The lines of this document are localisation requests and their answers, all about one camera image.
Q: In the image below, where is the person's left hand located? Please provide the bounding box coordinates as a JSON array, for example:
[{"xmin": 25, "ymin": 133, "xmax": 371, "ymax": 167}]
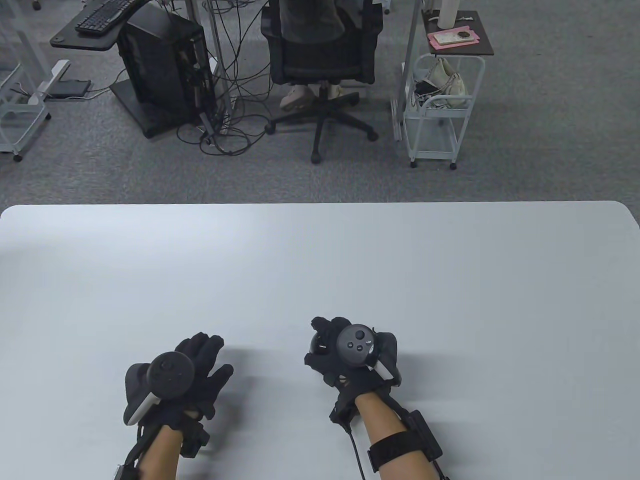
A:
[{"xmin": 142, "ymin": 331, "xmax": 235, "ymax": 457}]

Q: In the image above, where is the person's right hand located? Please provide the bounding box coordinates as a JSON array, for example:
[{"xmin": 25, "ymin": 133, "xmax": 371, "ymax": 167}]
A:
[{"xmin": 303, "ymin": 316, "xmax": 401, "ymax": 426}]

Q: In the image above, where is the black dice shaker dome cover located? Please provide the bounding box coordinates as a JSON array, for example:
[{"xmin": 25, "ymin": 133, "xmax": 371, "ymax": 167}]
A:
[{"xmin": 309, "ymin": 330, "xmax": 339, "ymax": 358}]

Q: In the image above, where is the person's right forearm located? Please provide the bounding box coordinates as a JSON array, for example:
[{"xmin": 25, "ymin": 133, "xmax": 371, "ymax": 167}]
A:
[{"xmin": 354, "ymin": 391, "xmax": 442, "ymax": 480}]

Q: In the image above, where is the black right forearm sensor pack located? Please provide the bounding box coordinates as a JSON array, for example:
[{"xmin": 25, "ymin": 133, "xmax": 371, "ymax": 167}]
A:
[{"xmin": 405, "ymin": 410, "xmax": 445, "ymax": 464}]

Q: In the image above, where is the person's left forearm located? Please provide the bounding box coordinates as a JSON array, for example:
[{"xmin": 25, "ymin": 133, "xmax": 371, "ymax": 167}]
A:
[{"xmin": 136, "ymin": 426, "xmax": 184, "ymax": 480}]

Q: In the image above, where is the black left hand controller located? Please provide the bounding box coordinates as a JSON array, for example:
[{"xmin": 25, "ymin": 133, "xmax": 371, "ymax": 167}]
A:
[{"xmin": 123, "ymin": 352, "xmax": 196, "ymax": 427}]

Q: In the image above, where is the black hand controller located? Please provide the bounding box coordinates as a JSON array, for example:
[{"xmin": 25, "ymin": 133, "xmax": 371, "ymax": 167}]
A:
[
  {"xmin": 335, "ymin": 324, "xmax": 403, "ymax": 389},
  {"xmin": 123, "ymin": 352, "xmax": 196, "ymax": 427}
]

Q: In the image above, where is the black right hand controller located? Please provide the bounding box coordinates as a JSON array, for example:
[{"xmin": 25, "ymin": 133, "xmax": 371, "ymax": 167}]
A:
[{"xmin": 335, "ymin": 324, "xmax": 403, "ymax": 389}]

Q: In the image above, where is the black computer stand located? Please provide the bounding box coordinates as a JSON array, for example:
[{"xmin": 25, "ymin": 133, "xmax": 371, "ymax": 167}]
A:
[{"xmin": 109, "ymin": 80, "xmax": 203, "ymax": 140}]

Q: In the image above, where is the white rolling cart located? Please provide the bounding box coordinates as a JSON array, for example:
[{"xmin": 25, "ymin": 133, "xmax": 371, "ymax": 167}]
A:
[{"xmin": 402, "ymin": 53, "xmax": 487, "ymax": 170}]

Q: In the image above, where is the white cart with clear panels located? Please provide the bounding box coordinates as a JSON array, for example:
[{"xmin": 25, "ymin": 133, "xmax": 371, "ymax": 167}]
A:
[{"xmin": 0, "ymin": 62, "xmax": 53, "ymax": 162}]

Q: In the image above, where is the black computer tower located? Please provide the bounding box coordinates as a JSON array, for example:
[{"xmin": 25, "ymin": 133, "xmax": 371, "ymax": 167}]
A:
[{"xmin": 116, "ymin": 4, "xmax": 219, "ymax": 125}]

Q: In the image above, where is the black box on floor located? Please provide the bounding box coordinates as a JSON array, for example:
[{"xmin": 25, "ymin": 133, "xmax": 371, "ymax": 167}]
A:
[{"xmin": 46, "ymin": 78, "xmax": 93, "ymax": 100}]

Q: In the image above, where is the black office chair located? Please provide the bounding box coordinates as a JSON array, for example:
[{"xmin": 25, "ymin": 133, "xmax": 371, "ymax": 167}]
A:
[{"xmin": 261, "ymin": 0, "xmax": 385, "ymax": 165}]

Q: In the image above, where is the white desk foot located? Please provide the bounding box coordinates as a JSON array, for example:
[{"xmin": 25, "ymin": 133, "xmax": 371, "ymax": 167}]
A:
[{"xmin": 14, "ymin": 30, "xmax": 71, "ymax": 107}]

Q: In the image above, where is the beige bag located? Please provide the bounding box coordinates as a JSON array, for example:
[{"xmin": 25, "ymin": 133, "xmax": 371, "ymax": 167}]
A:
[{"xmin": 423, "ymin": 57, "xmax": 469, "ymax": 109}]

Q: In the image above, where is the black keyboard tray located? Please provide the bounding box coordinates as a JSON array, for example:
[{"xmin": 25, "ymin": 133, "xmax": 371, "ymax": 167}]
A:
[{"xmin": 49, "ymin": 0, "xmax": 151, "ymax": 52}]

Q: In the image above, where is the black keyboard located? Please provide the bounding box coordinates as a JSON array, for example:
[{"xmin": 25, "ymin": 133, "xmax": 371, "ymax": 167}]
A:
[{"xmin": 75, "ymin": 0, "xmax": 139, "ymax": 37}]

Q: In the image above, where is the beige notebook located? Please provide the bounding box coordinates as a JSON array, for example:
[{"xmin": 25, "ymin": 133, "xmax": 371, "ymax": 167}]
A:
[{"xmin": 432, "ymin": 29, "xmax": 477, "ymax": 47}]

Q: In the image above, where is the brown side table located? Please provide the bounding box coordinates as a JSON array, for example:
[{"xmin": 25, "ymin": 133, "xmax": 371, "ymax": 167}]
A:
[{"xmin": 421, "ymin": 9, "xmax": 495, "ymax": 57}]

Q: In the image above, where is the white paper roll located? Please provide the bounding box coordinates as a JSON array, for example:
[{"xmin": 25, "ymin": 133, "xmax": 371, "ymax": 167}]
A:
[{"xmin": 437, "ymin": 0, "xmax": 461, "ymax": 30}]

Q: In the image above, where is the black right glove cable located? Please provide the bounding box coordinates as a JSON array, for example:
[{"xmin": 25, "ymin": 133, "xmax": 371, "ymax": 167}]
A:
[{"xmin": 344, "ymin": 422, "xmax": 369, "ymax": 480}]

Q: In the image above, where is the black glove cable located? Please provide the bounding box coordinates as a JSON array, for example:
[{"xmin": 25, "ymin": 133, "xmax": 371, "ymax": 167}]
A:
[
  {"xmin": 124, "ymin": 422, "xmax": 152, "ymax": 470},
  {"xmin": 344, "ymin": 422, "xmax": 369, "ymax": 480}
]

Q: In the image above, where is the black right forearm strap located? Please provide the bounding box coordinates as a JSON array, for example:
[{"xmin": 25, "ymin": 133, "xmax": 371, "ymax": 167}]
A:
[{"xmin": 367, "ymin": 429, "xmax": 426, "ymax": 472}]

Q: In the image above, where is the black left glove cable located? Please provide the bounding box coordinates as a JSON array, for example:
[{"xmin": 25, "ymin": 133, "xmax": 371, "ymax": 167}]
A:
[{"xmin": 124, "ymin": 422, "xmax": 152, "ymax": 470}]

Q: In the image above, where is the tangle of black cables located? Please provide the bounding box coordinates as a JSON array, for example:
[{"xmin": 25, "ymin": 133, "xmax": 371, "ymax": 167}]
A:
[{"xmin": 175, "ymin": 0, "xmax": 283, "ymax": 157}]

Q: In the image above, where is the metal frame post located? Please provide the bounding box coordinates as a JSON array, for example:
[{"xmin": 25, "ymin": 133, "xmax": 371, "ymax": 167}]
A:
[
  {"xmin": 186, "ymin": 0, "xmax": 235, "ymax": 120},
  {"xmin": 391, "ymin": 0, "xmax": 425, "ymax": 142}
]

